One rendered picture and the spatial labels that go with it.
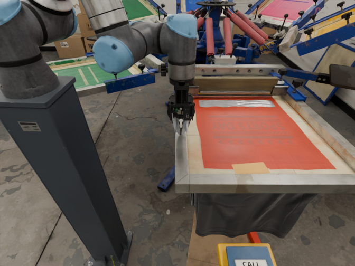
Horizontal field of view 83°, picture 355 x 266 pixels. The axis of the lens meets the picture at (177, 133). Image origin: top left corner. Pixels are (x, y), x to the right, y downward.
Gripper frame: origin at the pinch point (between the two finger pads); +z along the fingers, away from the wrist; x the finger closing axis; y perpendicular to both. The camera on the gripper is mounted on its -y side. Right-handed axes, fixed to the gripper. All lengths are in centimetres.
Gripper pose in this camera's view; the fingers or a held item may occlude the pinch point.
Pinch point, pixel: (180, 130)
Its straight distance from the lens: 70.2
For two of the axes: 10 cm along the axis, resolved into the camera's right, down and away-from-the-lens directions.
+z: 0.0, 8.1, 5.8
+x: 10.0, 0.0, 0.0
